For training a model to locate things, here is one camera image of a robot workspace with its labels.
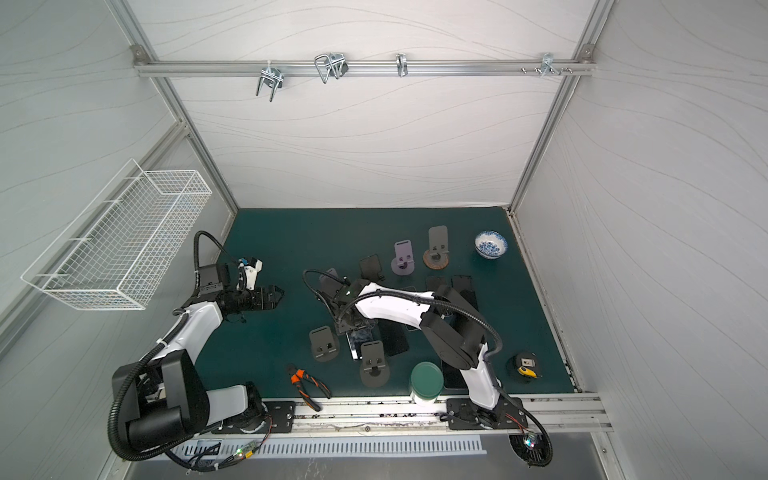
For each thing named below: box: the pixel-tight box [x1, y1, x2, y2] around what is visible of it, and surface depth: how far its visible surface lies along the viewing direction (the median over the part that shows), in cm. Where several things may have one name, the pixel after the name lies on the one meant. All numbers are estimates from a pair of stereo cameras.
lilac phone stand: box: [391, 240, 415, 276], surface depth 100 cm
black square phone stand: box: [359, 254, 386, 282], surface depth 94 cm
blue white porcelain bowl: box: [474, 230, 508, 260], surface depth 109 cm
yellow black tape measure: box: [516, 351, 540, 379], surface depth 81 cm
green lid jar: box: [410, 361, 445, 406], surface depth 72 cm
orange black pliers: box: [287, 364, 332, 412], surface depth 80 cm
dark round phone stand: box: [360, 340, 390, 388], surface depth 78 cm
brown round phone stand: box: [423, 225, 449, 270], surface depth 102 cm
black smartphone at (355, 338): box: [345, 327, 373, 361], surface depth 86 cm
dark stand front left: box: [309, 326, 339, 362], surface depth 82 cm
